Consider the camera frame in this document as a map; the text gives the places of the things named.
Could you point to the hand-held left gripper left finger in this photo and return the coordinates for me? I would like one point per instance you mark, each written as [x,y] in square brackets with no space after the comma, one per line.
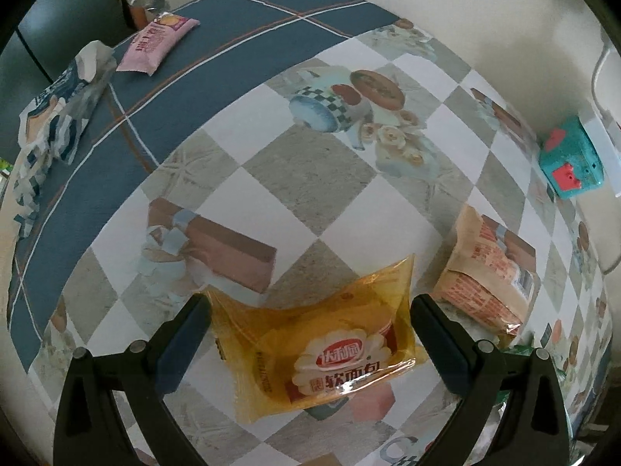
[177,349]

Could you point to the checkered printed tablecloth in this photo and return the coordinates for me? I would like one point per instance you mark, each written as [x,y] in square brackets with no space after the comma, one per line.
[301,165]

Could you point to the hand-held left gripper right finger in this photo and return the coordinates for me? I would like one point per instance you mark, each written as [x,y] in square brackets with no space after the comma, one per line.
[446,349]

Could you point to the green snack box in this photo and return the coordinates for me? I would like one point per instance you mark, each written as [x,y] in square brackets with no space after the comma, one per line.
[519,348]

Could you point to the teal toy box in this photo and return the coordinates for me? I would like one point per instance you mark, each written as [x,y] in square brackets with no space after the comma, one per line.
[572,160]

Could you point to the orange beige snack packet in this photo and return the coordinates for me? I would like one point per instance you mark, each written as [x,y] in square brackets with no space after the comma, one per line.
[485,276]

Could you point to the white power strip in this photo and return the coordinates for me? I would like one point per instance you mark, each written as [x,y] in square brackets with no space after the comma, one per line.
[601,133]

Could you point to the blue white snack bag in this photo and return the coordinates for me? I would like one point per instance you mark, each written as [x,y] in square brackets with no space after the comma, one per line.
[63,107]

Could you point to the pink snack packet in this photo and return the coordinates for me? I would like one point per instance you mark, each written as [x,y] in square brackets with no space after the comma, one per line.
[153,43]

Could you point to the dark cabinet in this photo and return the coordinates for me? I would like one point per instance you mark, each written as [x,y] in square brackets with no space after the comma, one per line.
[58,19]

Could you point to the yellow bread packet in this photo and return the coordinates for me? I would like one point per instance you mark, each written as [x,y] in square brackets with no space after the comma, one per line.
[315,344]

